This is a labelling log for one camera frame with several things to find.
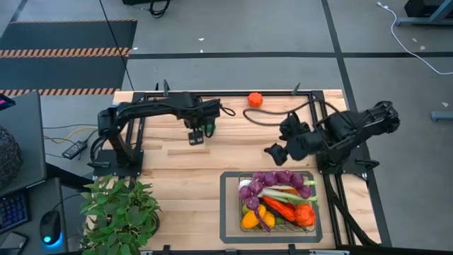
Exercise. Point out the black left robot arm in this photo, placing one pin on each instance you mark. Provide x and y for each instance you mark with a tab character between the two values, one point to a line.
148	106

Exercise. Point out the purple grape bunch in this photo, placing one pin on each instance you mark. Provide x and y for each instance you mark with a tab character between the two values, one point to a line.
269	178

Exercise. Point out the dark grey desk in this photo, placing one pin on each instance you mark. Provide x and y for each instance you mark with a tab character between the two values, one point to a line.
42	195

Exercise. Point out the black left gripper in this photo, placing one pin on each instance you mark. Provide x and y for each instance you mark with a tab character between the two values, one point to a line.
201	110

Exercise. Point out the dark box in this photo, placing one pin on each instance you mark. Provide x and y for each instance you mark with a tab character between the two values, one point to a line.
421	7

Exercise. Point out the dark grey desk panel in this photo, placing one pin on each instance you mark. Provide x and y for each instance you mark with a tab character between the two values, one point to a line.
24	141

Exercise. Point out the backlit black keyboard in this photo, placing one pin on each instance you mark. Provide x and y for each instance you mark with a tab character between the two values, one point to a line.
12	212

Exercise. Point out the orange carrot with green top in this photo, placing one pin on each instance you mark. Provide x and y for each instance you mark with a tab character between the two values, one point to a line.
279	209

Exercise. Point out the grey furniture foot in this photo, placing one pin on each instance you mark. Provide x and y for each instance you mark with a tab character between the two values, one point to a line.
442	115

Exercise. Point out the yellow lemon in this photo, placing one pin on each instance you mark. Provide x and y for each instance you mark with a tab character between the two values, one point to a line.
269	219

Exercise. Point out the black mesh ball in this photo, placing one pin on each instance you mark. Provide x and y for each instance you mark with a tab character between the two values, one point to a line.
7	156

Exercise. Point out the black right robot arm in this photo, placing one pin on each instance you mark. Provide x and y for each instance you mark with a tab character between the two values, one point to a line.
354	124

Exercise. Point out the black hazard-striped floor mat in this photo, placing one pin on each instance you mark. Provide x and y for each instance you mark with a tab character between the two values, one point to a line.
67	71

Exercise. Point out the black adapter box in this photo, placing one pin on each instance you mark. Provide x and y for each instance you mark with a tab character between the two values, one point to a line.
74	149

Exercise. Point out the white and green leek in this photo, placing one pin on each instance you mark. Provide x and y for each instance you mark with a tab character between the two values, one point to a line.
283	195

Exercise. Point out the green potted plant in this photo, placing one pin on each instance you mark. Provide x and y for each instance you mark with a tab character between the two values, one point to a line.
120	216

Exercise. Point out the black smartphone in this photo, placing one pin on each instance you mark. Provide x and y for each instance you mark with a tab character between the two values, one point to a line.
12	244

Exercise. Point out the grey desk leg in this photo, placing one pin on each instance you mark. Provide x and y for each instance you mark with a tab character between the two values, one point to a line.
417	21

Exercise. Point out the black aluminium table frame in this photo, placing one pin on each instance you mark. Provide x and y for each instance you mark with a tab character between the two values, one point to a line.
276	93

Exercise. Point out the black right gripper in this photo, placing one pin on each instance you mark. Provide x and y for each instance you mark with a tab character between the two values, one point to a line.
304	147

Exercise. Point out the dark green round fruit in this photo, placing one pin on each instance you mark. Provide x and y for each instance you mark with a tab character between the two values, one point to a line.
206	129

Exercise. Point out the black computer mouse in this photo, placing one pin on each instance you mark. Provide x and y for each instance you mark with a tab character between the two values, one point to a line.
49	226

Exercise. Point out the orange bumpy pumpkin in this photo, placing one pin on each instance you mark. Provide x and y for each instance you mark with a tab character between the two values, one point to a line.
255	100

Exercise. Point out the device with pink screen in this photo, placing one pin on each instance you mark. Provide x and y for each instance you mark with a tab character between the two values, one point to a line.
5	101

